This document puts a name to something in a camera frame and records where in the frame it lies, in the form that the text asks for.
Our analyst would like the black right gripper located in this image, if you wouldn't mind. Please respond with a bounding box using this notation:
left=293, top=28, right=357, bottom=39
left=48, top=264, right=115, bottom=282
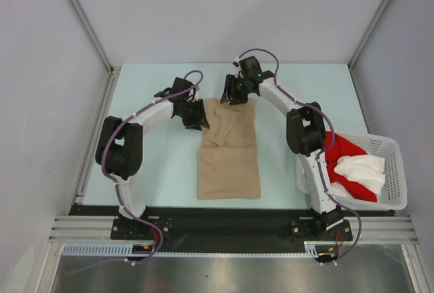
left=220, top=75, right=250, bottom=106

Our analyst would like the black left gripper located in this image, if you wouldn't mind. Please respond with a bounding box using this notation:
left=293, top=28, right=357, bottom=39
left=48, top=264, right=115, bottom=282
left=177, top=98, right=210, bottom=131

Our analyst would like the beige t shirt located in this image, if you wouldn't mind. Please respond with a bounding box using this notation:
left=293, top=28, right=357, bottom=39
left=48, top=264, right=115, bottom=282
left=197, top=98, right=261, bottom=200

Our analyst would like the translucent plastic basket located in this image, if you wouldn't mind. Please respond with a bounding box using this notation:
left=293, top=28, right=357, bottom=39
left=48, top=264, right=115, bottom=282
left=295, top=130, right=410, bottom=212

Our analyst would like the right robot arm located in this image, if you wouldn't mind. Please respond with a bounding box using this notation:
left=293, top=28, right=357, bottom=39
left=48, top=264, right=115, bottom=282
left=220, top=56, right=344, bottom=239

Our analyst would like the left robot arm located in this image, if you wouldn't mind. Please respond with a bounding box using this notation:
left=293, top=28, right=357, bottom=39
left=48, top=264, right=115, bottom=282
left=95, top=70, right=209, bottom=240

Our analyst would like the red t shirt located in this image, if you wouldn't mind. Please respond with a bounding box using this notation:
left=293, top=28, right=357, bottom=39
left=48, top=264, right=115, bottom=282
left=325, top=132, right=385, bottom=203

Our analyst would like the white t shirt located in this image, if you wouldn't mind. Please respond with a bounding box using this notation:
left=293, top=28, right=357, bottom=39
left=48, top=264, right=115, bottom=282
left=333, top=155, right=386, bottom=200

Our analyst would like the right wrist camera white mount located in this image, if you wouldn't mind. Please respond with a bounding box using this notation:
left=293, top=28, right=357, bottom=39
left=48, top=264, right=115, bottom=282
left=233, top=57, right=245, bottom=70

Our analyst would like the left aluminium frame post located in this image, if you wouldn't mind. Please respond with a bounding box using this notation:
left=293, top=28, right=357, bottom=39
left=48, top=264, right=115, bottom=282
left=47, top=0, right=121, bottom=77

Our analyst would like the aluminium frame post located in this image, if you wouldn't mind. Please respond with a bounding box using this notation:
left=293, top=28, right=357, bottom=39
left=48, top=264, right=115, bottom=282
left=348, top=0, right=411, bottom=70
left=47, top=0, right=121, bottom=77

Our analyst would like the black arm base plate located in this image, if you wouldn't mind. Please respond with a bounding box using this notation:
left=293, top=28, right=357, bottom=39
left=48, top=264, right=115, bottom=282
left=69, top=204, right=394, bottom=246

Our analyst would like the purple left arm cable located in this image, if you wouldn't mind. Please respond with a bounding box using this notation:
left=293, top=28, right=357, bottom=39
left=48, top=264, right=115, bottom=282
left=66, top=70, right=204, bottom=273

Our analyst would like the slotted cable duct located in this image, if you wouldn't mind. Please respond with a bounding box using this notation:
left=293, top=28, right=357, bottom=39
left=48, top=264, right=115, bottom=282
left=62, top=242, right=323, bottom=258

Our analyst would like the aluminium front rail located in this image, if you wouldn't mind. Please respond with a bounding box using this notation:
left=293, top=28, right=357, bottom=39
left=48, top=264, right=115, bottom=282
left=49, top=216, right=418, bottom=245

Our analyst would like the right aluminium frame post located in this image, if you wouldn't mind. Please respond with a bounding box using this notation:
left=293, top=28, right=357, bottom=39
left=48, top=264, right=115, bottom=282
left=348, top=0, right=411, bottom=70

